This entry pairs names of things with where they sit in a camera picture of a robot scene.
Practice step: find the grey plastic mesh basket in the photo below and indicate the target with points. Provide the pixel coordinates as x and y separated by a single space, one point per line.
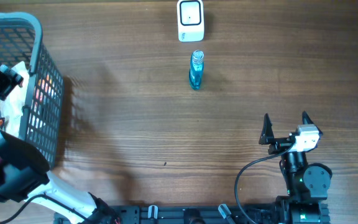
21 40

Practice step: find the blue liquid plastic bottle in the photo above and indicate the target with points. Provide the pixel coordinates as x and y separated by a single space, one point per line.
196 69

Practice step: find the white plastic pouch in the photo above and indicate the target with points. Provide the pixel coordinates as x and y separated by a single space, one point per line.
11 107

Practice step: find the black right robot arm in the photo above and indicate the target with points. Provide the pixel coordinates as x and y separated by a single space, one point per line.
307 184

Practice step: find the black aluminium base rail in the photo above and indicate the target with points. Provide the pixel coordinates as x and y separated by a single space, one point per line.
261 213

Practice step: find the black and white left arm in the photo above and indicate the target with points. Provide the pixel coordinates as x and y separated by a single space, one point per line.
25 176

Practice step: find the white barcode scanner box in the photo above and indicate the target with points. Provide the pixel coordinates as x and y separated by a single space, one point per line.
190 20

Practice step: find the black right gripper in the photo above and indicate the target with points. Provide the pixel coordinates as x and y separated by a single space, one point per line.
279 144

